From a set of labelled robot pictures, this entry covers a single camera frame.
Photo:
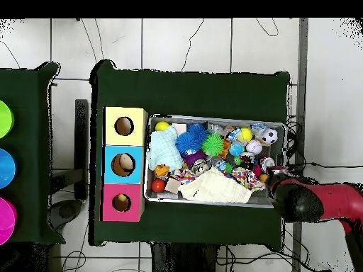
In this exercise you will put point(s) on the brown plush toy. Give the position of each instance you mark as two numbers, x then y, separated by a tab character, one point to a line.
263	178

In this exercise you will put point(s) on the cream waffle cloth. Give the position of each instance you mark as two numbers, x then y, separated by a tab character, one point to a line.
215	187

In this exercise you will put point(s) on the yellow plush toy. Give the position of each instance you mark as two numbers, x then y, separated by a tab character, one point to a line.
122	197

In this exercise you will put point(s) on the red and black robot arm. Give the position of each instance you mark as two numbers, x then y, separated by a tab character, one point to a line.
334	198

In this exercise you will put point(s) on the silver mesh bin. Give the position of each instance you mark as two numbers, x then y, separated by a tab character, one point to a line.
154	195

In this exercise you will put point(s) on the wooden box with three holes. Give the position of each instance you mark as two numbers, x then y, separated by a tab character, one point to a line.
139	136

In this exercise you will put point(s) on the red cola can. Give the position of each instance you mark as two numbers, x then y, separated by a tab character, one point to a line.
268	163

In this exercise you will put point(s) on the white baseball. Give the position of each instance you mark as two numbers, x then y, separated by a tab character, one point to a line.
254	146

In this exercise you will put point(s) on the black and white soccer ball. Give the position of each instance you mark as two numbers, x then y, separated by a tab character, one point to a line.
270	136

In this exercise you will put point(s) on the yellow plastic ball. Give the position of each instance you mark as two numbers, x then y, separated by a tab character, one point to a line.
246	134
162	125

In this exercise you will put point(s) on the green spiky ball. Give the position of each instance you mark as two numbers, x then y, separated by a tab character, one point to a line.
212	144

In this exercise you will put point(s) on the small blue spiky ball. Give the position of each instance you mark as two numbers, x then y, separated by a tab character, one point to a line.
198	130

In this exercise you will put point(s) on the large blue spiky ball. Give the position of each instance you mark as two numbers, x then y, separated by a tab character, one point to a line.
188	143

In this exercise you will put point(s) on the mint waffle cloth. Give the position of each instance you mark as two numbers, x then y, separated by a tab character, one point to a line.
164	148

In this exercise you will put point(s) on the dark green table cloth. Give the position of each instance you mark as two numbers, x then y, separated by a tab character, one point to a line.
192	93
25	155

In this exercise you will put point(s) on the red ball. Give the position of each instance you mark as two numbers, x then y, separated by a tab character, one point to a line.
158	185

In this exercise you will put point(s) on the black upright panel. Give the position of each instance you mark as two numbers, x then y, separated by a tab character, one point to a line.
81	141

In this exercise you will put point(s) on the dark grey rounded base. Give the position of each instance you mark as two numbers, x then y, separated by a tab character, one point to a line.
65	212

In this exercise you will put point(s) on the blue plastic cup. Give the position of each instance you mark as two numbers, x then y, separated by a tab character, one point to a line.
5	168

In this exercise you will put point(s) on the magenta plastic cup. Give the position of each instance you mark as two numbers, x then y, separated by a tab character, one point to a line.
5	221

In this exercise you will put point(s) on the green plastic cup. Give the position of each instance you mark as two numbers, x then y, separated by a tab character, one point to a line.
4	119

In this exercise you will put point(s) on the grey metal rail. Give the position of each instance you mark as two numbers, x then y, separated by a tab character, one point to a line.
303	85

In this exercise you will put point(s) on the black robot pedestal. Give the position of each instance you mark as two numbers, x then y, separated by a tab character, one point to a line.
184	260

